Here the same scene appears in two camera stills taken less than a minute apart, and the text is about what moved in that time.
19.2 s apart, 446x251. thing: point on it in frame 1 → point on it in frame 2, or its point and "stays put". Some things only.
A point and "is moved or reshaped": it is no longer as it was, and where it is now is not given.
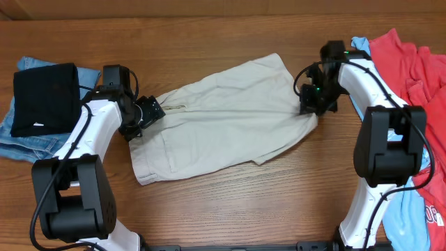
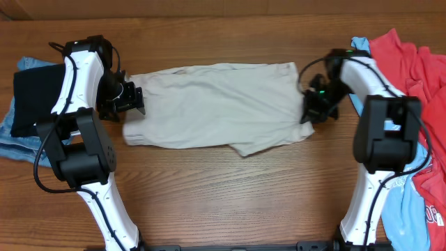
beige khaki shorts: x=233 y=118 is moved or reshaped
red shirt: x=421 y=78 stays put
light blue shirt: x=405 y=217 stays put
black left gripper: x=151 y=108 → x=104 y=109
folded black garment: x=46 y=100 stays put
